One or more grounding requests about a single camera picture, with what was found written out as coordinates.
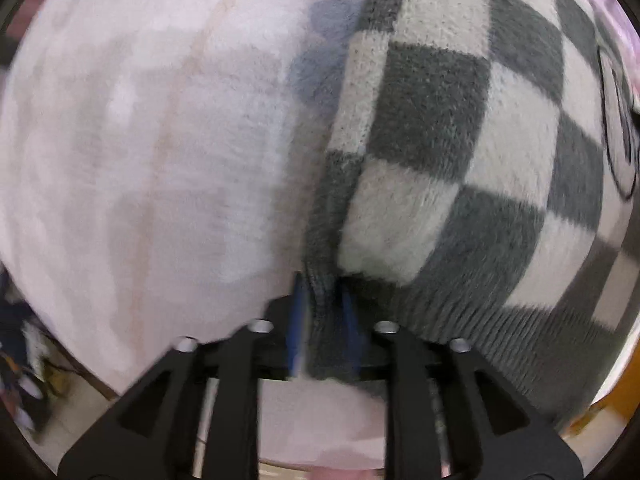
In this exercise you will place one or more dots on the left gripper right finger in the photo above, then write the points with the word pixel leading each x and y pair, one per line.
pixel 449 413

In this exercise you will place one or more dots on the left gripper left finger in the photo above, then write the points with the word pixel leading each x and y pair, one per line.
pixel 151 431

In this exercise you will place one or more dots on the grey white checkered cardigan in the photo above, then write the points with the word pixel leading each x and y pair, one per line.
pixel 481 181

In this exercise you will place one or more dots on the floral white bed sheet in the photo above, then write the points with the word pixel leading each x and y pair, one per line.
pixel 158 163

